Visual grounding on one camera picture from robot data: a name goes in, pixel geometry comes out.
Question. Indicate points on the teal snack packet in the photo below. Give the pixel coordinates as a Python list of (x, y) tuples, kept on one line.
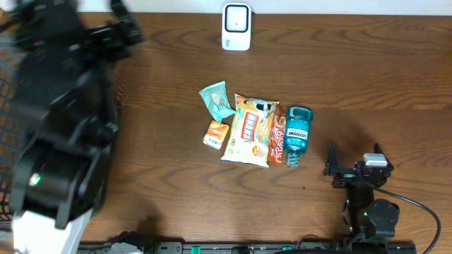
[(216, 100)]

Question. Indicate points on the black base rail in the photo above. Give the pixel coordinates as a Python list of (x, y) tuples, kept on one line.
[(206, 248)]

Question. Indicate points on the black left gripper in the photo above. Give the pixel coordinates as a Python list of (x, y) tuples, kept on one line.
[(99, 49)]

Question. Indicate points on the grey plastic shopping basket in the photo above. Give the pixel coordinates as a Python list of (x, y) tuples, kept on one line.
[(11, 134)]

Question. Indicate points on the blue mouthwash bottle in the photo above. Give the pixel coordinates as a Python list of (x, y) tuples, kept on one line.
[(297, 133)]

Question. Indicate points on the orange Toppo snack box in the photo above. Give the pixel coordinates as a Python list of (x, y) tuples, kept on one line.
[(277, 134)]

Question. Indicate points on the small orange candy box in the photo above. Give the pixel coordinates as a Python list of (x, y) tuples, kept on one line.
[(215, 134)]

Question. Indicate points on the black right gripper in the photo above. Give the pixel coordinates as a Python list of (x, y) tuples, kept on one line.
[(332, 168)]

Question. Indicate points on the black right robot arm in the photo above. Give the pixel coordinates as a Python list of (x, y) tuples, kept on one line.
[(369, 217)]

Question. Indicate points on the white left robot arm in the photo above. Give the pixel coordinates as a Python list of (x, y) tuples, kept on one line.
[(67, 103)]

